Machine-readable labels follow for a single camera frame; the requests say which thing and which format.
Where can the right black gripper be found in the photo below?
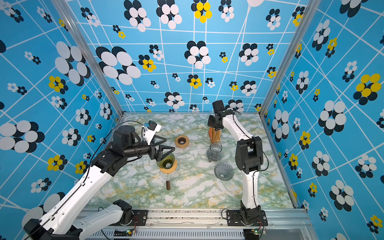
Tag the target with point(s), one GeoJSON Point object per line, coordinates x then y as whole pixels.
{"type": "Point", "coordinates": [210, 123]}

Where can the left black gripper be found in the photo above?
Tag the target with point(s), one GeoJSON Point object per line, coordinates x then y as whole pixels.
{"type": "Point", "coordinates": [155, 155]}

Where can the orange coffee filter pack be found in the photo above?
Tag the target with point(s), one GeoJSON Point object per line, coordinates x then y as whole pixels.
{"type": "Point", "coordinates": [215, 135]}

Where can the green glass dripper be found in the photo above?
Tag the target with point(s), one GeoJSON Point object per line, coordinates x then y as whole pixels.
{"type": "Point", "coordinates": [167, 162]}

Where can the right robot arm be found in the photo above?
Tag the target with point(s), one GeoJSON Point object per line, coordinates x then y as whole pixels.
{"type": "Point", "coordinates": [249, 160]}

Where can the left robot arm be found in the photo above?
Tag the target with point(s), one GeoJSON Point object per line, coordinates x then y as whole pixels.
{"type": "Point", "coordinates": [126, 147]}

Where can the grey glass dripper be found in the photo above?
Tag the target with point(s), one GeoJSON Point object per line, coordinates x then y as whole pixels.
{"type": "Point", "coordinates": [224, 171]}

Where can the grey glass pitcher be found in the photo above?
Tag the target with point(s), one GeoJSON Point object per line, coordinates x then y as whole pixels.
{"type": "Point", "coordinates": [214, 152]}

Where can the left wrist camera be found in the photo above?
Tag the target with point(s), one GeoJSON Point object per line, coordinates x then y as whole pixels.
{"type": "Point", "coordinates": [150, 129]}

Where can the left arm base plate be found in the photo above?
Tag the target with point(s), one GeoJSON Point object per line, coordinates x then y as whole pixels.
{"type": "Point", "coordinates": [134, 218]}

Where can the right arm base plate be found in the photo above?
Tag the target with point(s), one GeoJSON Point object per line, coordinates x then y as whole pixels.
{"type": "Point", "coordinates": [239, 218]}

